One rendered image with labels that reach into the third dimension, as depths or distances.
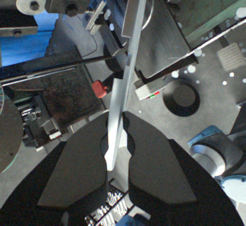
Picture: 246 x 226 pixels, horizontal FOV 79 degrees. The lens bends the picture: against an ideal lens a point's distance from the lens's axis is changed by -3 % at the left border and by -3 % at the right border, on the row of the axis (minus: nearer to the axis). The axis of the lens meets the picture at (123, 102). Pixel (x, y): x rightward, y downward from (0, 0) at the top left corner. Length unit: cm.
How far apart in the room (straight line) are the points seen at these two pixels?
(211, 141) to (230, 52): 55
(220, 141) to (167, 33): 37
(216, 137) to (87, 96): 167
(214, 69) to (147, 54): 80
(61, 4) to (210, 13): 35
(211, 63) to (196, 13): 70
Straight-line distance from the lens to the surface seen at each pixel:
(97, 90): 65
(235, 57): 98
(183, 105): 132
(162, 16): 39
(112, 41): 60
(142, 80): 65
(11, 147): 152
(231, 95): 120
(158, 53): 40
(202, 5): 50
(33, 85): 186
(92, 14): 60
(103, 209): 254
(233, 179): 60
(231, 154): 60
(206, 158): 53
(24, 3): 35
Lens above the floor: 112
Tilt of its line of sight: 40 degrees down
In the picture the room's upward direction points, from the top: 117 degrees counter-clockwise
